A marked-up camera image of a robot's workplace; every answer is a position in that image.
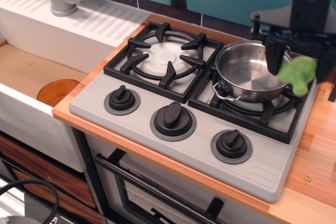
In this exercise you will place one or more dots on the wooden drawer fronts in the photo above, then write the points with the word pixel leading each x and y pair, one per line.
pixel 75 196

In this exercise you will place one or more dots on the black right burner grate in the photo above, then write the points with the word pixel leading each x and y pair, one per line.
pixel 282 119

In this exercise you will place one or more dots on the black burner grate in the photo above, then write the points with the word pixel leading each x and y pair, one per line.
pixel 162 62
pixel 282 119

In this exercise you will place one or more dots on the black stove knob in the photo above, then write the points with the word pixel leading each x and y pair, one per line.
pixel 122 101
pixel 231 147
pixel 173 122

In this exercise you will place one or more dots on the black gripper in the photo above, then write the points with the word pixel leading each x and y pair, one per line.
pixel 304 23

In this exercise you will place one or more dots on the green toy broccoli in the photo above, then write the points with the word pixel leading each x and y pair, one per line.
pixel 299 72

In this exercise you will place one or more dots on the black middle stove knob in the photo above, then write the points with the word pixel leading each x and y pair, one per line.
pixel 173 122

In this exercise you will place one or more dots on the white toy sink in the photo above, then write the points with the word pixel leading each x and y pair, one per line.
pixel 38 48

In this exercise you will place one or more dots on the toy oven door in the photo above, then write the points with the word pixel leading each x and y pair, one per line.
pixel 231 212

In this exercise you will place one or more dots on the black left burner grate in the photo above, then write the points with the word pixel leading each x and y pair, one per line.
pixel 162 62

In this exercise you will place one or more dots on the black oven door handle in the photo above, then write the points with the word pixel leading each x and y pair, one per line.
pixel 155 196

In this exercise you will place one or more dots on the orange plastic bowl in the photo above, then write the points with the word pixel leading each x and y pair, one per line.
pixel 52 93

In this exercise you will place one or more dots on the black right stove knob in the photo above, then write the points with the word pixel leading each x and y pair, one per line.
pixel 231 147

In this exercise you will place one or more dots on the grey toy stove top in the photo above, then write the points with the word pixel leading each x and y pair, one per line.
pixel 263 175

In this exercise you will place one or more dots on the black left stove knob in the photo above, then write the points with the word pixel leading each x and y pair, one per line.
pixel 122 101

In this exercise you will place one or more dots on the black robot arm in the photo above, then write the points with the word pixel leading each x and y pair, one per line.
pixel 304 24

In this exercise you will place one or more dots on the steel pot with handles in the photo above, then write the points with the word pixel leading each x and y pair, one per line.
pixel 243 74

